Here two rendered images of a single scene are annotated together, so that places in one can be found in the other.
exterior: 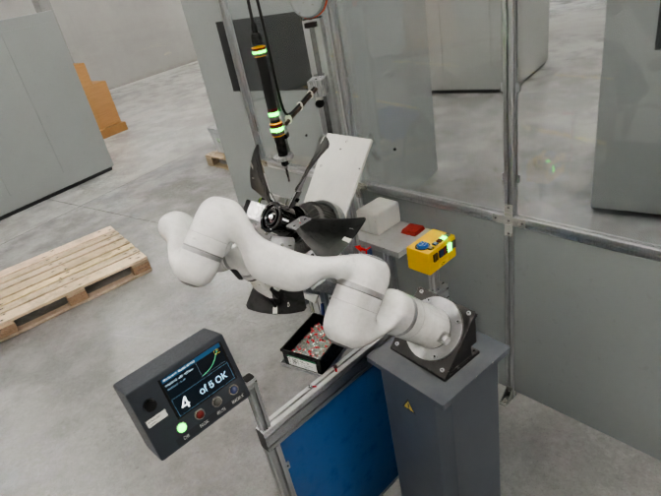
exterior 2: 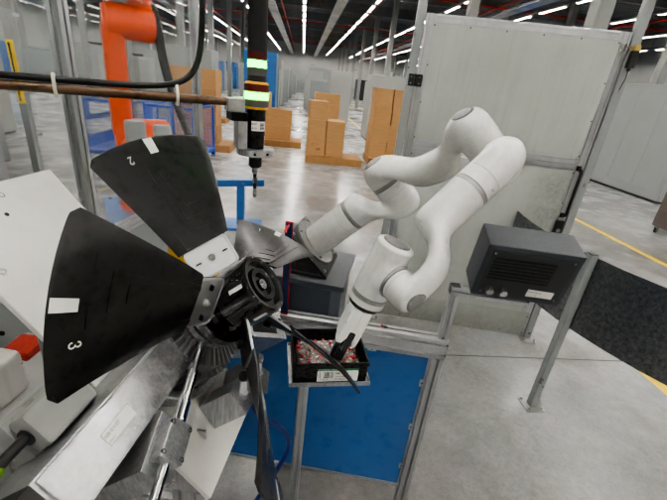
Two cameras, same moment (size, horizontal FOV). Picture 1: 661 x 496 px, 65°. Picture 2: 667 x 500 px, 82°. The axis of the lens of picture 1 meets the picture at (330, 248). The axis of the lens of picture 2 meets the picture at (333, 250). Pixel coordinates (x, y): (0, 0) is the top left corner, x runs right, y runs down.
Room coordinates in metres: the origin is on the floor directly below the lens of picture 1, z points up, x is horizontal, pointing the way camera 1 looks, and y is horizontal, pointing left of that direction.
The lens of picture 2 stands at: (2.13, 0.72, 1.59)
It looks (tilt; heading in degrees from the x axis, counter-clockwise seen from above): 24 degrees down; 222
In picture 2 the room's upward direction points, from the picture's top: 6 degrees clockwise
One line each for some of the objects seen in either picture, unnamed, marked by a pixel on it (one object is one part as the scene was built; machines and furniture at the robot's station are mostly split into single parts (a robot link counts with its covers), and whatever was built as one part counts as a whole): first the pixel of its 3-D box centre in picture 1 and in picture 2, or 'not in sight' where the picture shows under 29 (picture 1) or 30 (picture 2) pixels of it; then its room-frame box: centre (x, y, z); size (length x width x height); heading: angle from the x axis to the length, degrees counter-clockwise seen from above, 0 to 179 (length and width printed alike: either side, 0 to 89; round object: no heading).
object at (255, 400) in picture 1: (256, 403); (449, 312); (1.10, 0.29, 0.96); 0.03 x 0.03 x 0.20; 38
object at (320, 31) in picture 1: (345, 208); not in sight; (2.39, -0.12, 0.90); 0.08 x 0.06 x 1.80; 73
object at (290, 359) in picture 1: (318, 342); (327, 354); (1.45, 0.11, 0.85); 0.22 x 0.17 x 0.07; 143
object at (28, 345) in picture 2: (412, 229); (24, 346); (2.08, -0.39, 0.87); 0.08 x 0.08 x 0.02; 41
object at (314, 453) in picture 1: (379, 429); (305, 407); (1.36, -0.05, 0.45); 0.82 x 0.02 x 0.66; 128
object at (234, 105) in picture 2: (281, 144); (250, 127); (1.72, 0.09, 1.49); 0.09 x 0.07 x 0.10; 163
